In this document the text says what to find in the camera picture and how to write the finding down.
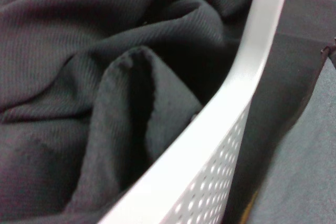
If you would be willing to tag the grey yellow towel black edge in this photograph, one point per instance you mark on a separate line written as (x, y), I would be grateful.
(309, 155)

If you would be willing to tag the grey perforated plastic storage box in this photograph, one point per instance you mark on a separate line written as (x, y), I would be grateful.
(241, 82)

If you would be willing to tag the dark grey fleece cloth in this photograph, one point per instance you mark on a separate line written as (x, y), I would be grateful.
(118, 129)

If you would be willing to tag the black ribbed cloth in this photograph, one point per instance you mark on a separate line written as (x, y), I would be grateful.
(65, 24)

